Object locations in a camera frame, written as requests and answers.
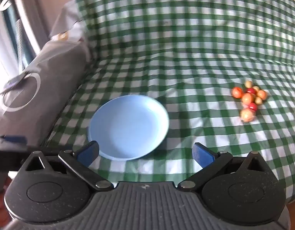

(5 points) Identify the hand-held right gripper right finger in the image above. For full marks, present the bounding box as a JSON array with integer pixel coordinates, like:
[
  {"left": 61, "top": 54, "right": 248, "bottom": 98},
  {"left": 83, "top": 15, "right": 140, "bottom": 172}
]
[{"left": 177, "top": 142, "right": 270, "bottom": 192}]

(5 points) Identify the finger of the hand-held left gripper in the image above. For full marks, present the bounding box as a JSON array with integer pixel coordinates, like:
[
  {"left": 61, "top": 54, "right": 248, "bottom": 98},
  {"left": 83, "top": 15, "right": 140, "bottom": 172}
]
[{"left": 0, "top": 136, "right": 30, "bottom": 173}]

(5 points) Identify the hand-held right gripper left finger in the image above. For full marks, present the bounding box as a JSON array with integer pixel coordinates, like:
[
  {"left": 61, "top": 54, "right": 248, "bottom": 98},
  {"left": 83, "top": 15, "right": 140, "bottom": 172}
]
[{"left": 25, "top": 141, "right": 114, "bottom": 192}]

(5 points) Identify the light blue plate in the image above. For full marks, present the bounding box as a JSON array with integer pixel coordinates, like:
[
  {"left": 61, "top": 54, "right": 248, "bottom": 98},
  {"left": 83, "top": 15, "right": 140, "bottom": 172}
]
[{"left": 87, "top": 95, "right": 169, "bottom": 161}]

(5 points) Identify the deep orange tomato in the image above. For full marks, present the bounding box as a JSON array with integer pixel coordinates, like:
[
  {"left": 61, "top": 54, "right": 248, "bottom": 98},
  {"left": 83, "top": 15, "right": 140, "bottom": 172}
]
[{"left": 231, "top": 87, "right": 244, "bottom": 99}]

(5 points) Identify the green checked cloth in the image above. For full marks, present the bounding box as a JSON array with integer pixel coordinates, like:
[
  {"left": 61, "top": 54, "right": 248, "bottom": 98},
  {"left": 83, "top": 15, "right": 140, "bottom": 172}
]
[{"left": 45, "top": 0, "right": 295, "bottom": 204}]

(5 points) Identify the light grey printed cloth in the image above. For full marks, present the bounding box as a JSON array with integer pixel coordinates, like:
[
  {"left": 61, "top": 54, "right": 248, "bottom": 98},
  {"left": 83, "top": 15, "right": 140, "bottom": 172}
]
[{"left": 50, "top": 0, "right": 91, "bottom": 44}]

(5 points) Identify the grey cushion with white ring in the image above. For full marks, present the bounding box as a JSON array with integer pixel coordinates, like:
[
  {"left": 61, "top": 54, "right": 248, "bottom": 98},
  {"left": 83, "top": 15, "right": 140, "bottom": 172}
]
[{"left": 0, "top": 39, "right": 91, "bottom": 194}]

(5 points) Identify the grey metal frame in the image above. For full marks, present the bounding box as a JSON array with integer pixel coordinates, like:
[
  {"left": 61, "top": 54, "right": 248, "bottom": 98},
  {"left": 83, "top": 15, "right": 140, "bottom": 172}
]
[{"left": 14, "top": 0, "right": 42, "bottom": 55}]

